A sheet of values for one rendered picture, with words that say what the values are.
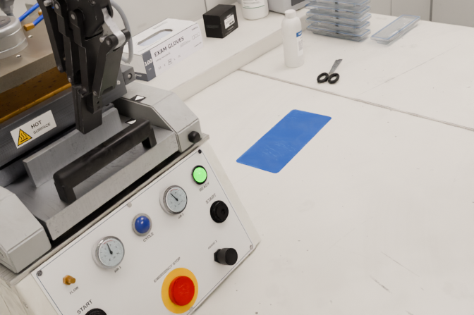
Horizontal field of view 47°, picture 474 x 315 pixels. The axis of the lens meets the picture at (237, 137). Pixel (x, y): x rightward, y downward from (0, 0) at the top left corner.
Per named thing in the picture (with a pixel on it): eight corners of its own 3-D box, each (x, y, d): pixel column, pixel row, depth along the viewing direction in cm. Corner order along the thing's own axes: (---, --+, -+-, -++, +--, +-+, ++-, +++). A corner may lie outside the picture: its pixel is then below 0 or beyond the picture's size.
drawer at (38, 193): (-59, 177, 82) (-81, 134, 78) (61, 111, 96) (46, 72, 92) (55, 246, 65) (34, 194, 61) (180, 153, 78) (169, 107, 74)
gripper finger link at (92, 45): (97, -4, 57) (106, 1, 57) (103, 80, 65) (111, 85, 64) (66, 8, 55) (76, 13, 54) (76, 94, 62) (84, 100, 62)
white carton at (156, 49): (115, 75, 141) (107, 48, 137) (171, 41, 156) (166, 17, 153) (148, 82, 135) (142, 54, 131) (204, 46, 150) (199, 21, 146)
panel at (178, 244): (111, 394, 67) (29, 273, 62) (254, 246, 85) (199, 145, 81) (118, 398, 65) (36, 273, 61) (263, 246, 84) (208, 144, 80)
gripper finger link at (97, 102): (94, 72, 63) (112, 84, 62) (96, 105, 66) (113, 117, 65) (84, 77, 62) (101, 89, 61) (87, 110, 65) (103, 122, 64)
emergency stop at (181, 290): (174, 311, 75) (160, 287, 74) (193, 292, 77) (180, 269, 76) (180, 312, 73) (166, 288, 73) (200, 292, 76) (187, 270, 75)
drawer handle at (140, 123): (59, 200, 66) (49, 173, 64) (147, 140, 75) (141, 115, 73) (69, 205, 65) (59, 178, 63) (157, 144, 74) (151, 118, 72)
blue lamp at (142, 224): (136, 237, 73) (128, 222, 72) (149, 227, 74) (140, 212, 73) (143, 237, 71) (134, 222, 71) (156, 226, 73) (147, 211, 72)
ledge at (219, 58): (70, 97, 144) (65, 82, 141) (269, -2, 193) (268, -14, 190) (140, 126, 125) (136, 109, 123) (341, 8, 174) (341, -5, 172)
